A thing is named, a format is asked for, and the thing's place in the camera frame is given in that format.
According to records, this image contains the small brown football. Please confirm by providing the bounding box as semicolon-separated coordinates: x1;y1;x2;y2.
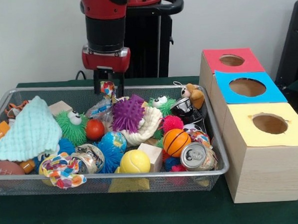
0;159;25;176

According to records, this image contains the clear mesh bin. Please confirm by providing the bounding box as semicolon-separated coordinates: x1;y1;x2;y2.
0;77;231;202

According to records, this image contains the small orange basketball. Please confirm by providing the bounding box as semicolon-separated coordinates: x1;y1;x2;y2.
162;128;192;158

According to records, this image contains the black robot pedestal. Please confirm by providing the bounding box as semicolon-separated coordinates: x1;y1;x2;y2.
121;0;188;80

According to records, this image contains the black office chair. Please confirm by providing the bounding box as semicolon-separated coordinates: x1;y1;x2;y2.
271;1;298;98

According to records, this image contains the yellow tennis ball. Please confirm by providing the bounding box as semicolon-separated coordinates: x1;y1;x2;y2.
119;149;152;175

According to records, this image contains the orange plastic building block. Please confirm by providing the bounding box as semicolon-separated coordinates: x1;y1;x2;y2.
0;120;37;175

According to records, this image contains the wooden box with three holes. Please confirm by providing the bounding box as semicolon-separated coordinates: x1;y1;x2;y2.
197;45;298;206

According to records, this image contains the mint green knitted cloth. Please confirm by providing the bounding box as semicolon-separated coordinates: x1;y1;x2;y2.
0;94;64;163

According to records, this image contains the clear plastic packet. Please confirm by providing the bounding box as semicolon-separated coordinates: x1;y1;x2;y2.
85;98;115;122

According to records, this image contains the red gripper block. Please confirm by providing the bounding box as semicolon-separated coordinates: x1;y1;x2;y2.
81;44;134;100

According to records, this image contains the colourful polka dot cloth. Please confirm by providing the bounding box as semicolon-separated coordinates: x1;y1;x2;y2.
100;80;117;101

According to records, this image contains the green fuzzy toy with eyes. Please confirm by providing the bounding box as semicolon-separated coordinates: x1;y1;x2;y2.
55;109;90;148

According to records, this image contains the silver drink can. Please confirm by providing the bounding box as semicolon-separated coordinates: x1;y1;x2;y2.
180;141;218;172

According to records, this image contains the dark green table cloth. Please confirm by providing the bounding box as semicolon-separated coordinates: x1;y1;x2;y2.
0;68;298;224

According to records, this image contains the purple spiky ball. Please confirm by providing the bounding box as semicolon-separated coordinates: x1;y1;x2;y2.
110;94;147;135

